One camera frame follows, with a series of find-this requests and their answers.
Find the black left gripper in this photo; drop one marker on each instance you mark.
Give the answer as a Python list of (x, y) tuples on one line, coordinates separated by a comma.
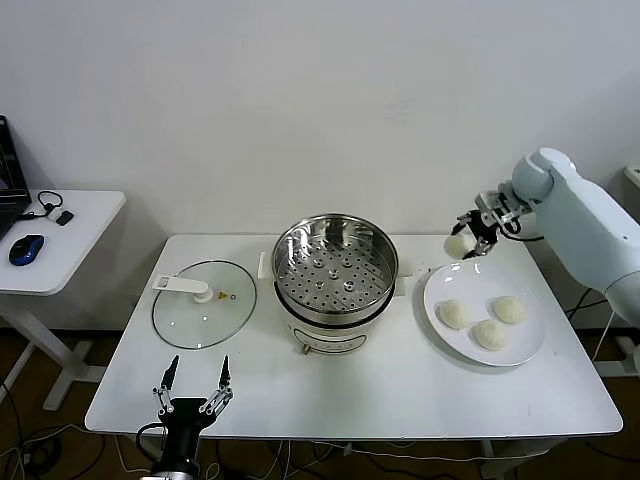
[(185, 408)]

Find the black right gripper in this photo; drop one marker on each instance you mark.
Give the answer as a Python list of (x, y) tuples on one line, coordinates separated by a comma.
[(485, 224)]

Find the white steamed baozi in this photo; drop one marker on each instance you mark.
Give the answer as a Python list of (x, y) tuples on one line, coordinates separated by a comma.
[(510, 310), (455, 315), (491, 334), (459, 246)]

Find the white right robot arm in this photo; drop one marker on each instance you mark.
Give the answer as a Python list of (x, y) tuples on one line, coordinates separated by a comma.
[(580, 215)]

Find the stainless steel steamer basket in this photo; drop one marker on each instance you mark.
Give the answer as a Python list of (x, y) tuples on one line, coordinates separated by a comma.
[(390, 255)]

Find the white round plate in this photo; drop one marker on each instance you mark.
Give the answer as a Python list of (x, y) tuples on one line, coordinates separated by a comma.
[(520, 345)]

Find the white side table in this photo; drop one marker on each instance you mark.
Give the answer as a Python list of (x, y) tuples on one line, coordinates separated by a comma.
[(85, 225)]

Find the small black adapter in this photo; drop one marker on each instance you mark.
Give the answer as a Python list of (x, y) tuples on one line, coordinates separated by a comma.
[(65, 218)]

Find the blue black computer mouse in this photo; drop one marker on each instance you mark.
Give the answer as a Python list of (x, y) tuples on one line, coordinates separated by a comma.
[(26, 249)]

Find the black laptop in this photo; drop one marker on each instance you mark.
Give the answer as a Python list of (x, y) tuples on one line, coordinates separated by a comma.
[(10, 200)]

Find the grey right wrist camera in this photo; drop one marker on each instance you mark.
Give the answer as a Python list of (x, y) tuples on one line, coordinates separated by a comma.
[(490, 201)]

